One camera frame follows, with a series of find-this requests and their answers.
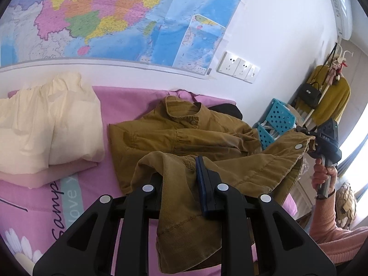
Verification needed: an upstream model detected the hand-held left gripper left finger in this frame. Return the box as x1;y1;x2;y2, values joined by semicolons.
32;172;165;276

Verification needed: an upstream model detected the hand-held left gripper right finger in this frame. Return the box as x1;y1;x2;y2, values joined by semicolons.
195;156;337;276

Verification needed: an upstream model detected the olive brown corduroy jacket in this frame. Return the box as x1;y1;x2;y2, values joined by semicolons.
108;95;317;274

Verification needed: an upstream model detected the person's right forearm pink sleeve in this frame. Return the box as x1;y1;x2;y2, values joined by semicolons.
309;189;368;263

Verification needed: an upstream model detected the person's right hand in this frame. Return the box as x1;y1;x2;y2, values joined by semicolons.
312;158;339;199

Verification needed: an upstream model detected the white coat rack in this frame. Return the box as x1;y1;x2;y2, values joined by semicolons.
299;43;353;127

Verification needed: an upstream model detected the blue perforated plastic basket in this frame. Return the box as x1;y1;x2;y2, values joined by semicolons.
253;98;296;152

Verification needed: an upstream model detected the black handbag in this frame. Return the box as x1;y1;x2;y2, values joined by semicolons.
296;81;322;110

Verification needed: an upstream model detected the hanging mustard yellow garment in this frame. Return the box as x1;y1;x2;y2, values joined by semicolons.
290;65;351;126

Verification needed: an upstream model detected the dark wrist band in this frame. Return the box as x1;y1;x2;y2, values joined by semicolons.
315;189;336;201

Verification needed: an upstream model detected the woven straw hat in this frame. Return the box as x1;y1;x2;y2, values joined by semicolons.
335;182;357;230

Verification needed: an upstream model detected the pink plush toy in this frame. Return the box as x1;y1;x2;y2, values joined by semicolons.
326;59;347;85

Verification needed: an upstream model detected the black cloth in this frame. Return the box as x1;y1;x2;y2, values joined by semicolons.
208;103;244;120

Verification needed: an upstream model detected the folded pale pink blanket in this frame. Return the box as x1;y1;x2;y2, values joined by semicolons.
0;161;100;190

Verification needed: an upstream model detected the pink printed bed sheet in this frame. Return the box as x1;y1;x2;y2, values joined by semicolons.
0;86;298;276

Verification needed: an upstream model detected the cream quilt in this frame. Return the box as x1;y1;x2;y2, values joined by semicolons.
0;72;105;176

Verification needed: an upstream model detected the white air conditioner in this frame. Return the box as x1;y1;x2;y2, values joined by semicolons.
328;0;354;41

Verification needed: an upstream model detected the white wall socket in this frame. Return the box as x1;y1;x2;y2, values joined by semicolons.
244;65;260;84
233;59;253;80
217;51;241;77

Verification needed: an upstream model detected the colourful wall map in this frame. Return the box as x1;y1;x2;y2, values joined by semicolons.
0;0;255;80

